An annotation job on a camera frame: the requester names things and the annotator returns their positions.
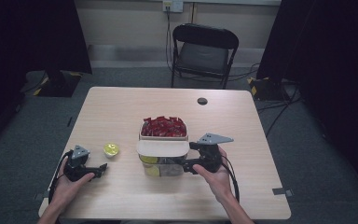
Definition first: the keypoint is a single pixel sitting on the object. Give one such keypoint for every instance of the black curtain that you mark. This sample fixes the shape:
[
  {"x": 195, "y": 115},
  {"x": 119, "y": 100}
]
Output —
[
  {"x": 28, "y": 34},
  {"x": 329, "y": 46}
]

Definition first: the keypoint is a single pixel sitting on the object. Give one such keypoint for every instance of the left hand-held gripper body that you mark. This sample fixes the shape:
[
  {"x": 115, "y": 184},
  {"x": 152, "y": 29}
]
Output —
[{"x": 77, "y": 168}]

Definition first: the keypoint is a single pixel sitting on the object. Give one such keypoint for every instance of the black folding chair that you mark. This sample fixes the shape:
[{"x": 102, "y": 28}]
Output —
[{"x": 203, "y": 54}]

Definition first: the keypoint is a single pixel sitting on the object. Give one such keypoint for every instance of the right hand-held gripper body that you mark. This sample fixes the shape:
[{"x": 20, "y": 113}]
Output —
[{"x": 210, "y": 155}]

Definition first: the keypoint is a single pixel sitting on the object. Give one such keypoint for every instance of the pile of red packets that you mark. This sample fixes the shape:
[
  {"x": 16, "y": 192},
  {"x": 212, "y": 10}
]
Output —
[{"x": 164, "y": 127}]

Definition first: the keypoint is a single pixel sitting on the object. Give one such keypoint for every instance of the grey table grommet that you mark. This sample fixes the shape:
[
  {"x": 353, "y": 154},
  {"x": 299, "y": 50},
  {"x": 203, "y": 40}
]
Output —
[{"x": 202, "y": 101}]

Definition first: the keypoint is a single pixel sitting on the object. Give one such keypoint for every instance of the yellow jelly cup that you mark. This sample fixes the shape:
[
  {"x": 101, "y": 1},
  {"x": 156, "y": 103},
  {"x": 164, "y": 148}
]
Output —
[
  {"x": 149, "y": 159},
  {"x": 111, "y": 149},
  {"x": 152, "y": 171}
]

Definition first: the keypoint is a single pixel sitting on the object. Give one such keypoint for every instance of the person's left hand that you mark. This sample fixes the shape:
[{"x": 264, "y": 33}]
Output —
[{"x": 63, "y": 189}]

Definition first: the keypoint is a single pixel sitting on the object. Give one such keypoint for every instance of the grey tape strip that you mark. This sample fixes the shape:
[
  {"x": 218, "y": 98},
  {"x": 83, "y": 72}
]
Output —
[
  {"x": 283, "y": 192},
  {"x": 41, "y": 196}
]

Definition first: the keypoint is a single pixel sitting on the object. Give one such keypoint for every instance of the clear box with white lid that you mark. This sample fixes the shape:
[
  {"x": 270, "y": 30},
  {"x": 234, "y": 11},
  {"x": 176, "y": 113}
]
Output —
[{"x": 163, "y": 149}]

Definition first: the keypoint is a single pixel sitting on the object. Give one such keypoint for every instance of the white wall socket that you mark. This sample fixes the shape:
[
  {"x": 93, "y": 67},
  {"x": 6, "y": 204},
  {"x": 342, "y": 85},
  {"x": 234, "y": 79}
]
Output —
[{"x": 172, "y": 5}]

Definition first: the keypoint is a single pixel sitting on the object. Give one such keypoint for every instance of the black stand base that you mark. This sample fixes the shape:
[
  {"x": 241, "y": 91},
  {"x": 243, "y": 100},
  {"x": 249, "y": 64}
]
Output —
[
  {"x": 265, "y": 88},
  {"x": 59, "y": 84}
]

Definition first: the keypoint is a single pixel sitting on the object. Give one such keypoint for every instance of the beige open box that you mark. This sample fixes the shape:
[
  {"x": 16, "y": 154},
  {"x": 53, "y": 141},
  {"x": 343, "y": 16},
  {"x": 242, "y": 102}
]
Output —
[{"x": 143, "y": 135}]

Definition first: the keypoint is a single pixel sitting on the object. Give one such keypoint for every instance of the person's right hand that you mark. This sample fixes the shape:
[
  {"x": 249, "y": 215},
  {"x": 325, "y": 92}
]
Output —
[{"x": 219, "y": 183}]

